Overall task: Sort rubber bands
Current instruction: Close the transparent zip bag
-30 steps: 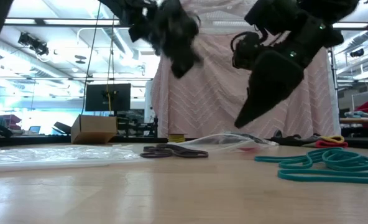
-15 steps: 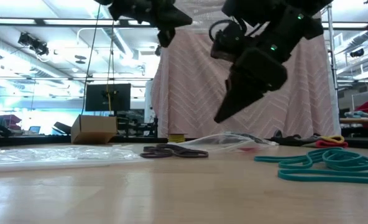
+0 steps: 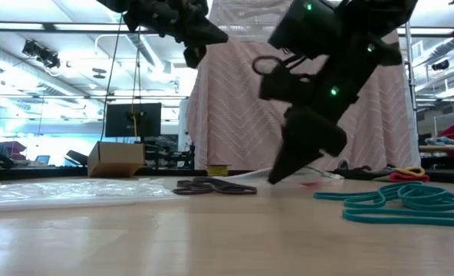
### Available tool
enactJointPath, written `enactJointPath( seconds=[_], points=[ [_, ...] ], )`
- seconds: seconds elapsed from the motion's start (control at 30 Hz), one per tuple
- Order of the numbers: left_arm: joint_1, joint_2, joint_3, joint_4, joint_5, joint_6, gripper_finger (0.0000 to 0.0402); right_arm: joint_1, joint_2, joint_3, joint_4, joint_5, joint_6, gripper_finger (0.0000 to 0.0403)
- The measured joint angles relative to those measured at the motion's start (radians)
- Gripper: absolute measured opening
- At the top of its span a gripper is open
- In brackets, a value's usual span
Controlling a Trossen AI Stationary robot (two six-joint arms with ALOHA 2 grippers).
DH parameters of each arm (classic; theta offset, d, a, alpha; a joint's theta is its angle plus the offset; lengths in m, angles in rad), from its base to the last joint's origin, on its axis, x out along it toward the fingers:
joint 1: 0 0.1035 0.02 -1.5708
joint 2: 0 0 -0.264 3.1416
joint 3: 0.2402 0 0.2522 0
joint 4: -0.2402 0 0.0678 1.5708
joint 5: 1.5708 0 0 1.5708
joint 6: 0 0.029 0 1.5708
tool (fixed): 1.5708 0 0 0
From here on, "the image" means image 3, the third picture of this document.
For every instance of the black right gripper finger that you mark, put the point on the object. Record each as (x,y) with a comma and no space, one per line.
(332,138)
(300,145)

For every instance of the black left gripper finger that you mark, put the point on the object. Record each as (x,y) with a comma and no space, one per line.
(194,55)
(208,34)

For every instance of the red rubber band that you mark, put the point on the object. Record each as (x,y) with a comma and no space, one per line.
(311,184)

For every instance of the teal rubber band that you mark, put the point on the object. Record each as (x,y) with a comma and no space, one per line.
(326,196)
(441,202)
(346,217)

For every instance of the dark brown rubber band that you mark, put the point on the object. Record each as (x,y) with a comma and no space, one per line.
(242,189)
(185,190)

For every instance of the clear zip bag stack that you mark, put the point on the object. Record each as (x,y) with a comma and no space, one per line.
(77,191)

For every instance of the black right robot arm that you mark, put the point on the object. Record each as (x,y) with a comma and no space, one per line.
(365,19)

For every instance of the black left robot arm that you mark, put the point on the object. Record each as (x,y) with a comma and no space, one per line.
(112,4)

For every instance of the yellow and red bands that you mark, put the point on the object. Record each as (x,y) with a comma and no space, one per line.
(407,177)

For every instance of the pink chevron cloth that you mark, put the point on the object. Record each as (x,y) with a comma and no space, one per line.
(231,115)

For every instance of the black computer monitor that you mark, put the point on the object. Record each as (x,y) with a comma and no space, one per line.
(119,120)

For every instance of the black desk equipment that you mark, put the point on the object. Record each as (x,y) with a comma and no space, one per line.
(165,157)

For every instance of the wooden side table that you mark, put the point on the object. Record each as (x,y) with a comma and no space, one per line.
(445,149)

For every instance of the brown cardboard box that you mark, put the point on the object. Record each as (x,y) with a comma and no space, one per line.
(116,157)

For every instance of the black aluminium frame rail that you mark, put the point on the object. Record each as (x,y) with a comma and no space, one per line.
(449,175)
(20,173)
(173,173)

